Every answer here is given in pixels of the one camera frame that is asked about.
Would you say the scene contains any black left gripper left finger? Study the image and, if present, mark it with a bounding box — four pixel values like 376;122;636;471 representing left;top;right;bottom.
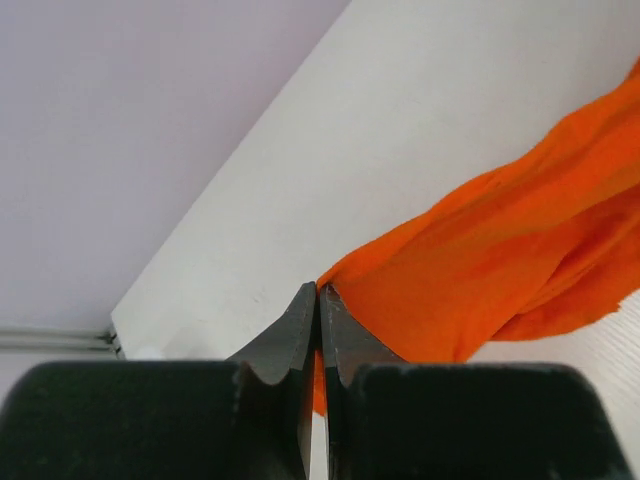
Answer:
227;282;316;479

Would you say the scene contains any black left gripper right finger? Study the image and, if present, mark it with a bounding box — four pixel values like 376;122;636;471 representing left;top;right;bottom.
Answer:
319;285;405;479

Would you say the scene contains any left aluminium frame post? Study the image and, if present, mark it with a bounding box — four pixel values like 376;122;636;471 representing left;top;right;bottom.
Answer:
1;327;121;355

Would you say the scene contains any orange t-shirt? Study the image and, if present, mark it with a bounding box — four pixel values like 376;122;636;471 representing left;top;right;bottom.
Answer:
312;57;640;416

